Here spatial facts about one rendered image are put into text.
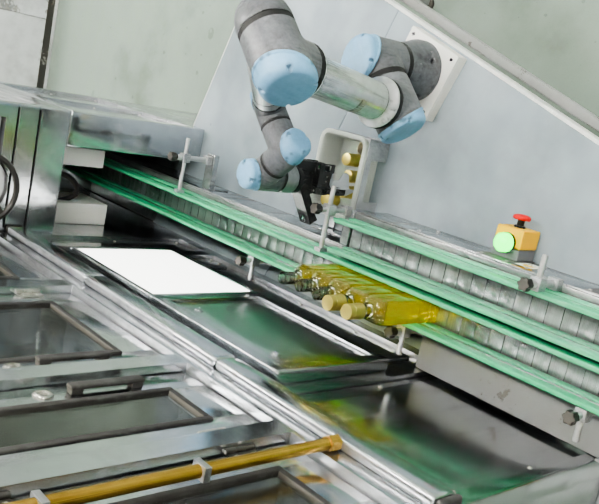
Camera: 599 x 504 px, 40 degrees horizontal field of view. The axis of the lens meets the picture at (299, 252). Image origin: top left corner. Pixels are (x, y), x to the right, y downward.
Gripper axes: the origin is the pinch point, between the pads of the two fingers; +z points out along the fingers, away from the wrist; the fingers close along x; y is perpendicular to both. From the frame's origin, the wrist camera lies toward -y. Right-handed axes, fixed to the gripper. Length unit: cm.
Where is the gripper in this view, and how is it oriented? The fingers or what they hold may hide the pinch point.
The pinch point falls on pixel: (343, 191)
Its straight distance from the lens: 220.0
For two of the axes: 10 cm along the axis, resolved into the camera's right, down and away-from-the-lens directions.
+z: 7.3, 0.1, 6.9
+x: -6.6, -2.6, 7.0
